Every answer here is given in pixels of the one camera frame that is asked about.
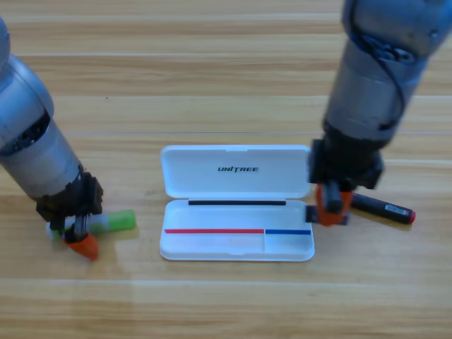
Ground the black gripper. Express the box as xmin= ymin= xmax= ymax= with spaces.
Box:
xmin=35 ymin=165 xmax=105 ymax=261
xmin=306 ymin=121 xmax=389 ymax=227

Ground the black marker with red cap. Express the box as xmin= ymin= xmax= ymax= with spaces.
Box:
xmin=351 ymin=192 xmax=417 ymax=225

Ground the white Unitree pencil case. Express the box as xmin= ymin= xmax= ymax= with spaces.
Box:
xmin=159 ymin=144 xmax=316 ymax=262

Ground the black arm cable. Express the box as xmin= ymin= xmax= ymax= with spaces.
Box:
xmin=344 ymin=10 xmax=407 ymax=131

